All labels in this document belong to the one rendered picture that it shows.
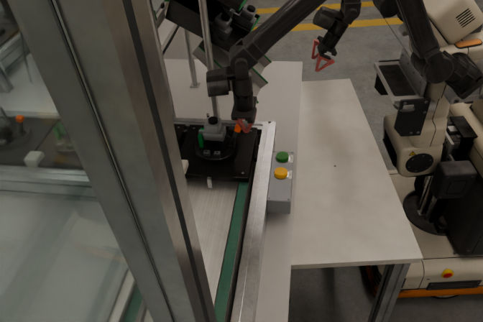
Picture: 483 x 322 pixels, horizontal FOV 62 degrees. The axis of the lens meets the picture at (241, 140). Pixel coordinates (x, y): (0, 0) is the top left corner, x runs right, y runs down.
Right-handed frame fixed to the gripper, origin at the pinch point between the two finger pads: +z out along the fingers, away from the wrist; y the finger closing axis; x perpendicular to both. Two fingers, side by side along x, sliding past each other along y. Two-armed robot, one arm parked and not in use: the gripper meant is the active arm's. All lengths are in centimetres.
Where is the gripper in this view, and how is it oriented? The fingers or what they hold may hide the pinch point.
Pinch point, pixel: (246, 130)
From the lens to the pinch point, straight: 124.5
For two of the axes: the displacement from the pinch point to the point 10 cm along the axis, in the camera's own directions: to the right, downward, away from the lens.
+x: 9.9, 0.3, -1.5
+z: 0.7, 7.5, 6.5
